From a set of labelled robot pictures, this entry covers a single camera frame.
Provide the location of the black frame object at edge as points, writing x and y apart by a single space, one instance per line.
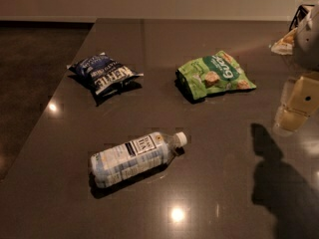
300 14

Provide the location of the dark blue kettle chip bag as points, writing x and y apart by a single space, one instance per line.
104 74

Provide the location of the yellowish translucent gripper finger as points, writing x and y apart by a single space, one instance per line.
299 101

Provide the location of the blue labelled plastic water bottle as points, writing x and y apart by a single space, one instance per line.
121 162

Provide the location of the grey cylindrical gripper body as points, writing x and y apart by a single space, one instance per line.
308 47

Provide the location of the pale snack bag at edge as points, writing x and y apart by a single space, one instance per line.
285 45

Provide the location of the green rice chip bag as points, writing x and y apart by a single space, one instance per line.
211 75

